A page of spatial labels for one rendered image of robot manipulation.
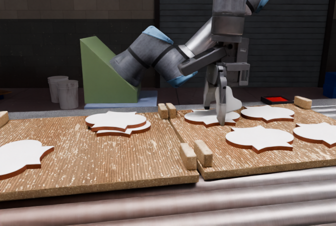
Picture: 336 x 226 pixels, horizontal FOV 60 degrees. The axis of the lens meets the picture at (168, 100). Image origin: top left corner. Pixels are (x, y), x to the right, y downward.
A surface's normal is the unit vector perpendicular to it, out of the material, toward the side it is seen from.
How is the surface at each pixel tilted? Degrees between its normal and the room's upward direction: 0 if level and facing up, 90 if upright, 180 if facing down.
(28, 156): 0
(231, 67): 90
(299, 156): 0
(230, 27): 90
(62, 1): 90
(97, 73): 90
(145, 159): 0
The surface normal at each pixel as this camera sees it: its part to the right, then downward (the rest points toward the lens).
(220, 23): -0.56, 0.18
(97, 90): 0.04, 0.25
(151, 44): -0.11, 0.10
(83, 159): 0.00, -0.97
